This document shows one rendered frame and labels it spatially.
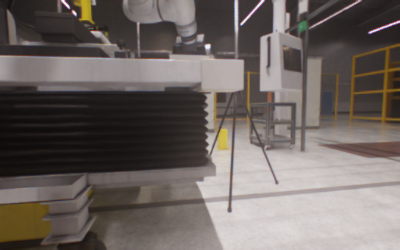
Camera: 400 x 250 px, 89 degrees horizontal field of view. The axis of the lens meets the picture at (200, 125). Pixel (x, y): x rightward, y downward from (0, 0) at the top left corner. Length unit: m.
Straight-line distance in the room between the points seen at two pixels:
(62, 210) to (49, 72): 0.51
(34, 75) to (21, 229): 0.89
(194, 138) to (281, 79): 2.32
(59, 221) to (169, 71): 0.69
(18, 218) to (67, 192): 0.52
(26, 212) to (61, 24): 0.90
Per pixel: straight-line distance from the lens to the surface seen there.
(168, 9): 0.90
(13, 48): 0.79
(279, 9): 3.68
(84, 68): 0.65
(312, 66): 7.13
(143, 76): 0.62
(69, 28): 1.09
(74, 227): 0.98
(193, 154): 0.94
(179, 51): 0.64
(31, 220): 1.37
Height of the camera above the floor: 0.70
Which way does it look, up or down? 5 degrees down
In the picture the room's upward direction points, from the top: 1 degrees counter-clockwise
